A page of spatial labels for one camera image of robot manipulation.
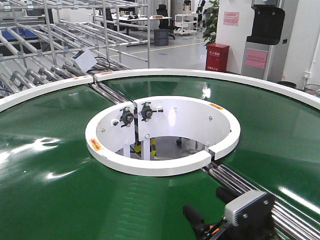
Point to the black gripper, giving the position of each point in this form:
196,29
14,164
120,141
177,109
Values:
223,230

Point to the round green conveyor belt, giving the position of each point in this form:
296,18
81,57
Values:
51,188

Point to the red fire extinguisher box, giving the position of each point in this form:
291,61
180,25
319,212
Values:
217,57

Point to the potted green plant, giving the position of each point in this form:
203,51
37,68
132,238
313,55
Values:
211,22

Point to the dark grey storage crate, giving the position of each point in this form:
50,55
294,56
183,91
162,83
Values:
161,37

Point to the white rolling cart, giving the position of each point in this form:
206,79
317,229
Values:
186,24

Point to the black office chair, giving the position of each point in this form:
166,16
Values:
166,23

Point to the black water dispenser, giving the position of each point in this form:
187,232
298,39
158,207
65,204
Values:
265,34

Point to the white control box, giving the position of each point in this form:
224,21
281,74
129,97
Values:
84,59

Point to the white office desk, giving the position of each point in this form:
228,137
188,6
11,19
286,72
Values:
129,20

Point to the metal roller rack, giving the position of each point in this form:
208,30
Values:
39,37

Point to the pink wall notice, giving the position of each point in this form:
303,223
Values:
231,18

